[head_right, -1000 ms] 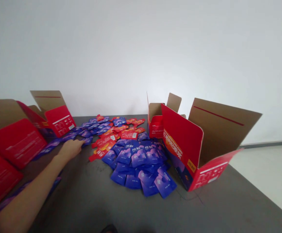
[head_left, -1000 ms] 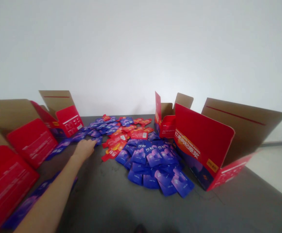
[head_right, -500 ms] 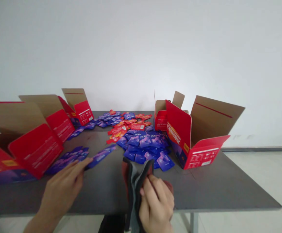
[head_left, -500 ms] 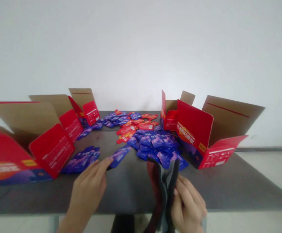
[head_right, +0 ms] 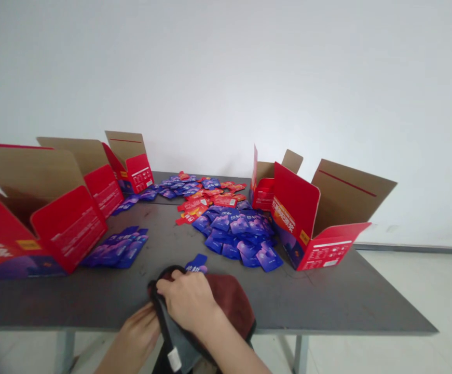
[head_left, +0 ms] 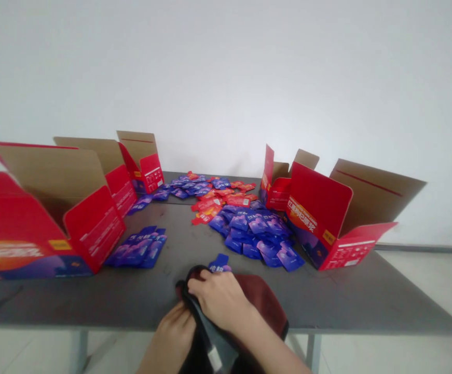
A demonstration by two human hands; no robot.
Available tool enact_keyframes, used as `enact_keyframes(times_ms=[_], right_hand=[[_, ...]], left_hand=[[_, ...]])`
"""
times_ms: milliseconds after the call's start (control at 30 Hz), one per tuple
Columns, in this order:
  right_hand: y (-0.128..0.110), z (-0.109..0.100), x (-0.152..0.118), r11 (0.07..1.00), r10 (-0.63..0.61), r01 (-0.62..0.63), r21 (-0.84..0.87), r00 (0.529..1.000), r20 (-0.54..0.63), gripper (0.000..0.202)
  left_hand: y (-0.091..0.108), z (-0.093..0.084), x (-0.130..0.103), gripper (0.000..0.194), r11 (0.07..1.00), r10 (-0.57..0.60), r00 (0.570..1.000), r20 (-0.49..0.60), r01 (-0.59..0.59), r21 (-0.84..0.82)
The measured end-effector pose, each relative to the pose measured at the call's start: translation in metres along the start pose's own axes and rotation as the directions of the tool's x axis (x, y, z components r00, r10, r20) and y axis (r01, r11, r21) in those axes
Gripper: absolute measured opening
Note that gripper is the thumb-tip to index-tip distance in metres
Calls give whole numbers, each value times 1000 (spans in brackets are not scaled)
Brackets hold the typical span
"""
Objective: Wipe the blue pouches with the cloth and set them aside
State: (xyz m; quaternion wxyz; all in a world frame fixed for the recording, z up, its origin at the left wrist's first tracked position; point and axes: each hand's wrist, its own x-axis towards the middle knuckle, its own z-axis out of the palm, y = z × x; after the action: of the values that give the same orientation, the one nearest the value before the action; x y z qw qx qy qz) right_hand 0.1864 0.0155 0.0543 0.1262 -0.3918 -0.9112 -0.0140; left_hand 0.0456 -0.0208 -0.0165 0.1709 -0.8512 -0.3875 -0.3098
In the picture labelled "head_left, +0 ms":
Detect person's left hand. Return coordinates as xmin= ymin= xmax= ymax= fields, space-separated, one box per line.
xmin=154 ymin=301 xmax=199 ymax=363

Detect person's right hand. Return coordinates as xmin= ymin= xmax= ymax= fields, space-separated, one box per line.
xmin=186 ymin=269 xmax=258 ymax=339

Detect person's left fingers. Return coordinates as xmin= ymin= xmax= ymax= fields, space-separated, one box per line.
xmin=170 ymin=301 xmax=198 ymax=326

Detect person's right fingers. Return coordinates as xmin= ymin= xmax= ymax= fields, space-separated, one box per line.
xmin=186 ymin=269 xmax=232 ymax=317

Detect single blue snack packet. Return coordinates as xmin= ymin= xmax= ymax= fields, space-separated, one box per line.
xmin=208 ymin=253 xmax=234 ymax=276

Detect dark red and black bag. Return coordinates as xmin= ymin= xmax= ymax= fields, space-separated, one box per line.
xmin=175 ymin=264 xmax=290 ymax=374

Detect neat stack of blue packets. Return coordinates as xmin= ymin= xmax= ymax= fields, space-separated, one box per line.
xmin=104 ymin=225 xmax=167 ymax=270

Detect large pile of blue packets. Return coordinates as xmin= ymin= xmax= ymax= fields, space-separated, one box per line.
xmin=208 ymin=200 xmax=306 ymax=273

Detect pile of red packets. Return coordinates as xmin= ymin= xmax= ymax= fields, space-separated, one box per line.
xmin=186 ymin=170 xmax=258 ymax=227

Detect scattered pile of blue packets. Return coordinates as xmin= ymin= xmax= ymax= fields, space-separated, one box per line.
xmin=126 ymin=172 xmax=232 ymax=216

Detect grey metal table leg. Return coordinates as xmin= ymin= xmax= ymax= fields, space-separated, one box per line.
xmin=68 ymin=331 xmax=89 ymax=374
xmin=305 ymin=334 xmax=323 ymax=374

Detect small open red carton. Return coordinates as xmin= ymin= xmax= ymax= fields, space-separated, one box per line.
xmin=260 ymin=143 xmax=320 ymax=213
xmin=116 ymin=130 xmax=166 ymax=195

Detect large open red carton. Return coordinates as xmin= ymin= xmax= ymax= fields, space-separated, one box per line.
xmin=285 ymin=158 xmax=428 ymax=272
xmin=0 ymin=140 xmax=128 ymax=281

